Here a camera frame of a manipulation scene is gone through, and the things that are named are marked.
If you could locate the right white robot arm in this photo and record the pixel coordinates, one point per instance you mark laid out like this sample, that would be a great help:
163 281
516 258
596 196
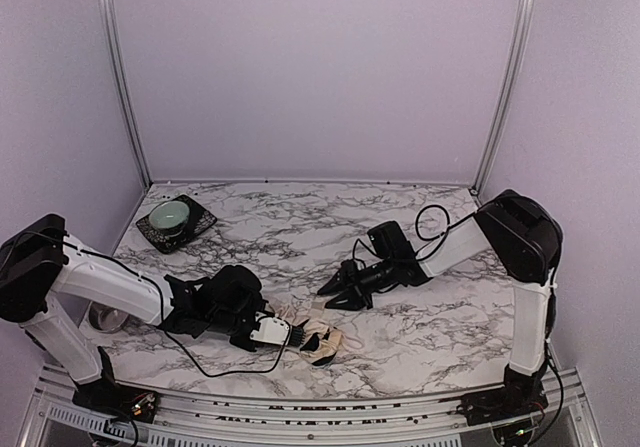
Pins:
521 233

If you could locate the front aluminium rail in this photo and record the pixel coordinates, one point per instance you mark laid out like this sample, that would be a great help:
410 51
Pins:
192 419

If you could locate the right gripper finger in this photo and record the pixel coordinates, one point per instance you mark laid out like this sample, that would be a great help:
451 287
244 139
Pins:
351 299
336 285

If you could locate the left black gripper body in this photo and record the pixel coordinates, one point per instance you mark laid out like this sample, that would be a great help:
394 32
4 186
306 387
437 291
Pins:
297 337

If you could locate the steel cup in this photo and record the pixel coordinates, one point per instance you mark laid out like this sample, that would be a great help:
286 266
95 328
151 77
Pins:
106 319

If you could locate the left aluminium frame post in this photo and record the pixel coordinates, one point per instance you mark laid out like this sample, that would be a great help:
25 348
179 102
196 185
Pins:
108 14

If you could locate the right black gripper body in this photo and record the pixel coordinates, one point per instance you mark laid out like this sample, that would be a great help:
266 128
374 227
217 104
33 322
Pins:
358 286

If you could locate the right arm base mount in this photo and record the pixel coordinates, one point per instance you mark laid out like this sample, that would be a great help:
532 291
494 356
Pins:
519 395

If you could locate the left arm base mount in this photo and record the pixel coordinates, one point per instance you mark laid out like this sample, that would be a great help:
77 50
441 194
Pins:
108 396

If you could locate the right aluminium frame post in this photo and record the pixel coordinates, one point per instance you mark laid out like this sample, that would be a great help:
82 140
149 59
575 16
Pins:
515 57

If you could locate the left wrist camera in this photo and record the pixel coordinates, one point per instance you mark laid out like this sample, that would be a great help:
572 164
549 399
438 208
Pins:
276 331

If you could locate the green bowl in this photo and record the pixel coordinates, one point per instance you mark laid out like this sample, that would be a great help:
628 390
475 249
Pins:
169 215

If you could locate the aluminium frame post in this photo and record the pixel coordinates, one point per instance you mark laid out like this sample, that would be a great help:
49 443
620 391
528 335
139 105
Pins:
108 14
515 57

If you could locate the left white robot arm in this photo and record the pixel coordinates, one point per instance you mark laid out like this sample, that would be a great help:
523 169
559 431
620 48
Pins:
43 261

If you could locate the beige folding umbrella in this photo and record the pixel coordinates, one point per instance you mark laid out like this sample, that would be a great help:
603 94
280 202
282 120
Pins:
322 341

